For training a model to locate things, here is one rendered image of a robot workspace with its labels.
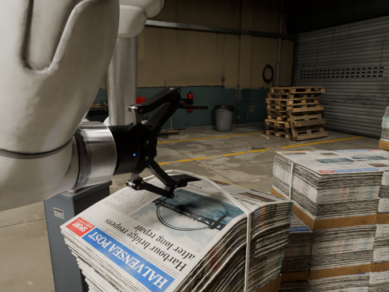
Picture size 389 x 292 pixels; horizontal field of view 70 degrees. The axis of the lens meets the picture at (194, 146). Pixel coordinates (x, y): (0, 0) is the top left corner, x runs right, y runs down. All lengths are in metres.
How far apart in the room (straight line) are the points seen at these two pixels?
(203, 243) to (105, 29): 0.33
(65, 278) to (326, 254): 1.09
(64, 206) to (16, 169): 0.90
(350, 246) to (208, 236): 1.00
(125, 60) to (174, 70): 7.15
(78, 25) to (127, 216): 0.39
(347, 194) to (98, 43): 1.15
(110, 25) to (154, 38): 7.67
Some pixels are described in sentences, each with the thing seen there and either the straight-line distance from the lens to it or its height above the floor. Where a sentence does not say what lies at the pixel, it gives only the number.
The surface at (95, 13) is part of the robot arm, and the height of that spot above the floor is 1.45.
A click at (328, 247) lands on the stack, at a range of 1.33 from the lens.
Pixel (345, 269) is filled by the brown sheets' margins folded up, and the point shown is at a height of 0.64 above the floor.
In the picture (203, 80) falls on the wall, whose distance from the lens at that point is 8.41.
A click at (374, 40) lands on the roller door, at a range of 8.71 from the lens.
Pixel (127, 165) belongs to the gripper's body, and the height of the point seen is 1.29.
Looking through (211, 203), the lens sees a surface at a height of 1.18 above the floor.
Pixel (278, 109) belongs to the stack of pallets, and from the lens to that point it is 7.60.
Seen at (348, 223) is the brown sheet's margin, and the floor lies 0.85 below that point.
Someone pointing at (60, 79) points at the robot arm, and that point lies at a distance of 0.23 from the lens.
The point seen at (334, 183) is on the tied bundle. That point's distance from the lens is 1.21.
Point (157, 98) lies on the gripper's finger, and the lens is 0.46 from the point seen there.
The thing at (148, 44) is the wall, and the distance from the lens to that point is 7.83.
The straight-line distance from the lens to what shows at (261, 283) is 0.66.
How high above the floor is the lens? 1.40
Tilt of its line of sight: 13 degrees down
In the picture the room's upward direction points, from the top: straight up
